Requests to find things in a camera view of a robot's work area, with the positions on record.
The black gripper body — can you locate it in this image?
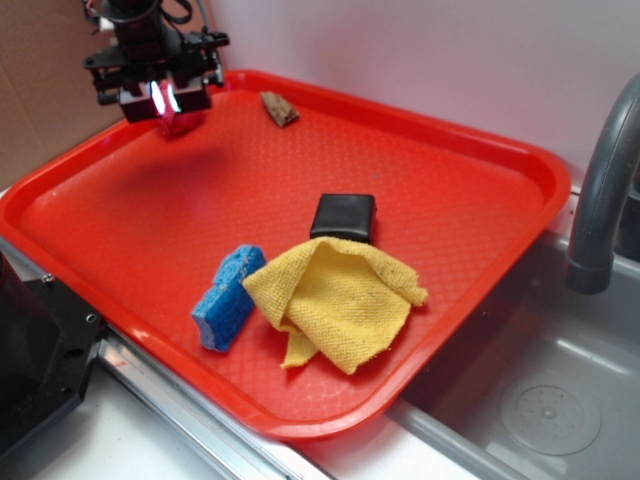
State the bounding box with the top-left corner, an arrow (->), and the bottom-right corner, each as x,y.
83,31 -> 230,105

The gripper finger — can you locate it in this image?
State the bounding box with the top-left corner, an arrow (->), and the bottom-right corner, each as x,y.
169,82 -> 211,113
119,87 -> 158,123

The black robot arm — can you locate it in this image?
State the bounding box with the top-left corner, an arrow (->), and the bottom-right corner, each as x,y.
82,1 -> 230,123

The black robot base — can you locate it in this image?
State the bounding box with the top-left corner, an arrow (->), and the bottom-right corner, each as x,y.
1,257 -> 105,459

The brown wood chip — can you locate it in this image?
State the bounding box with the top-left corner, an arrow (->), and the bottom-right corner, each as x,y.
260,91 -> 300,128

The cardboard panel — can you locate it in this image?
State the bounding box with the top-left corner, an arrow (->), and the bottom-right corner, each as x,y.
0,0 -> 227,191

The red plastic tray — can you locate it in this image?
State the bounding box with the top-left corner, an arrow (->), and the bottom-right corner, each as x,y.
1,71 -> 571,441

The black square block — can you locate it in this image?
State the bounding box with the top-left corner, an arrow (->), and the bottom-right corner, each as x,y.
310,193 -> 377,244

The blue sponge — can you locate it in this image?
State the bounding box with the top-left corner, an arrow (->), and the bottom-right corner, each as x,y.
191,245 -> 266,353

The yellow cloth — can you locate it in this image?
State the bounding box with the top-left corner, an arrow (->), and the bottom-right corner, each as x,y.
242,237 -> 428,375

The grey faucet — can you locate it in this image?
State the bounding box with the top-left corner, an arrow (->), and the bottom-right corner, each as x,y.
565,76 -> 639,295

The grey sink basin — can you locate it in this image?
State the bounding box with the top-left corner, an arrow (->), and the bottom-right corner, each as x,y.
389,234 -> 639,479

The metal rail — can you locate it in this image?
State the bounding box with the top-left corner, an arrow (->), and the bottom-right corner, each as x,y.
0,234 -> 321,480

